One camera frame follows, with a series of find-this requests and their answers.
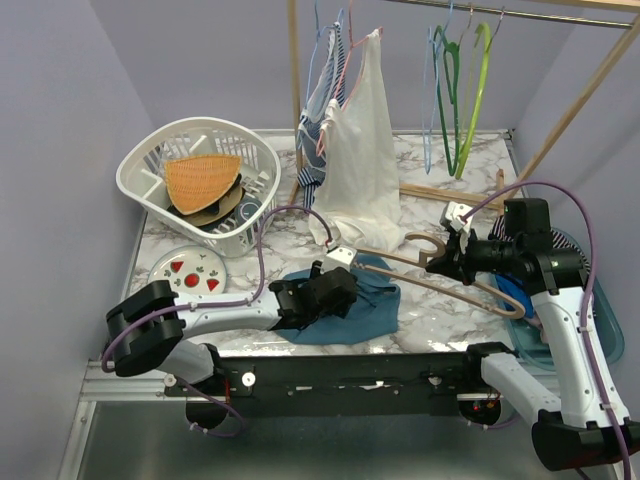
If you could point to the dark plates in basket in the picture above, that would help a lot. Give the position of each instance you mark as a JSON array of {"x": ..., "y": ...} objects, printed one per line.
[{"x": 236, "y": 205}]

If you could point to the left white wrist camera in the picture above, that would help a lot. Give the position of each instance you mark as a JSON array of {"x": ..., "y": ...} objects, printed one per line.
[{"x": 339, "y": 257}]

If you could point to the light blue wire hanger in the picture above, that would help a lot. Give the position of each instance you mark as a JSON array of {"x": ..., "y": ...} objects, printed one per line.
[{"x": 320, "y": 50}]

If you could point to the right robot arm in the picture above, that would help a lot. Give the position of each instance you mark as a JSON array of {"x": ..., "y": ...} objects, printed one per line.
[{"x": 586, "y": 424}]

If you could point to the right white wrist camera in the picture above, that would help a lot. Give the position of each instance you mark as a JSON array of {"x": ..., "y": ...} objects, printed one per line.
[{"x": 453, "y": 217}]

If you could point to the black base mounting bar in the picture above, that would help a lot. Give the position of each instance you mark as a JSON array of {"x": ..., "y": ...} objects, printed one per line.
[{"x": 349, "y": 385}]

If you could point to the teal plastic bin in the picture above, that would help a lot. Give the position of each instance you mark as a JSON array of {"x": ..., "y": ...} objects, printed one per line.
[{"x": 527, "y": 344}]

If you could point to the lime green hanger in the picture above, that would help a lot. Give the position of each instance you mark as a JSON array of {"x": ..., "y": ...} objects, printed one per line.
[{"x": 478, "y": 66}]

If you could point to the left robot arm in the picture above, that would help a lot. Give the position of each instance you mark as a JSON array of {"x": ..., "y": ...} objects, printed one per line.
[{"x": 150, "y": 331}]

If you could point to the white plastic laundry basket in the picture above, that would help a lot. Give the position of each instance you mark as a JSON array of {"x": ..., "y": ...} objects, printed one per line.
[{"x": 141, "y": 176}]

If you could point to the orange woven mat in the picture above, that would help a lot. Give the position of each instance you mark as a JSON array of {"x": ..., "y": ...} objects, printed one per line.
[{"x": 196, "y": 182}]

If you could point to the light blue plastic hanger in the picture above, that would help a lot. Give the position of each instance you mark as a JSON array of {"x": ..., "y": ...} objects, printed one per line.
[{"x": 428, "y": 108}]

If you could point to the watermelon pattern plate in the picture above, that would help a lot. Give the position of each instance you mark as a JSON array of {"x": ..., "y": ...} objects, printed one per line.
[{"x": 191, "y": 269}]

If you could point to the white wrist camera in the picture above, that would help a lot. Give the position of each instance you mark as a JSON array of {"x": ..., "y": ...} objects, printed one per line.
[
  {"x": 339, "y": 257},
  {"x": 453, "y": 217}
]

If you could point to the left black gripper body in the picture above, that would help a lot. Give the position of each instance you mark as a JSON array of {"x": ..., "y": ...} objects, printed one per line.
[{"x": 339, "y": 311}]

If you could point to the white tank top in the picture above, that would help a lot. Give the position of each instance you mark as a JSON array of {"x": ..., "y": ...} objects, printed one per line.
[{"x": 359, "y": 198}]

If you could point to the pink garment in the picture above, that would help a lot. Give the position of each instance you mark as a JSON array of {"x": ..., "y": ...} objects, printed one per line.
[{"x": 536, "y": 323}]

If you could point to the wooden clothes rack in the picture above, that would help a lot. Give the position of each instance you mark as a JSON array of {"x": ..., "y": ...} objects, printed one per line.
[{"x": 612, "y": 58}]

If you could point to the teal blue tank top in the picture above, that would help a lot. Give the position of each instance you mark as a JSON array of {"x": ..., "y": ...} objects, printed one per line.
[{"x": 374, "y": 314}]

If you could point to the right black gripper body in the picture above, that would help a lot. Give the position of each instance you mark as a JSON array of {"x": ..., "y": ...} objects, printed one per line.
[{"x": 467, "y": 263}]

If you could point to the bright blue garment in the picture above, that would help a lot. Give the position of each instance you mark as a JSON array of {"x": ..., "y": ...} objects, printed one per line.
[{"x": 514, "y": 289}]

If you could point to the black white striped garment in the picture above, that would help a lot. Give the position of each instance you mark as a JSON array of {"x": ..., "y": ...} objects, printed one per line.
[{"x": 560, "y": 239}]

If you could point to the dark green plastic hanger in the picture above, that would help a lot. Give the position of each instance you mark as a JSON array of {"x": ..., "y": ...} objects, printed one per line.
[{"x": 446, "y": 60}]

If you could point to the blue striped garment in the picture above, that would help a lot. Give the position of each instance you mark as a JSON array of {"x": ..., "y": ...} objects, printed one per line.
[{"x": 312, "y": 174}]

